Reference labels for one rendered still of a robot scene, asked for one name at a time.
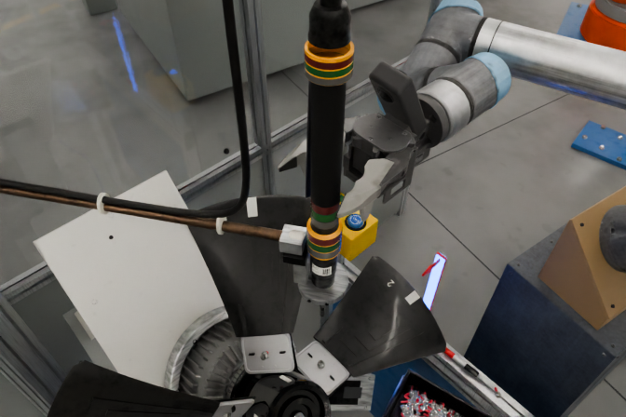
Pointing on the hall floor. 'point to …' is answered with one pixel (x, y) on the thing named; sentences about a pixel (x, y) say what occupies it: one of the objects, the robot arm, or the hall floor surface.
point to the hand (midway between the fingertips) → (313, 182)
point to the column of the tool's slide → (27, 360)
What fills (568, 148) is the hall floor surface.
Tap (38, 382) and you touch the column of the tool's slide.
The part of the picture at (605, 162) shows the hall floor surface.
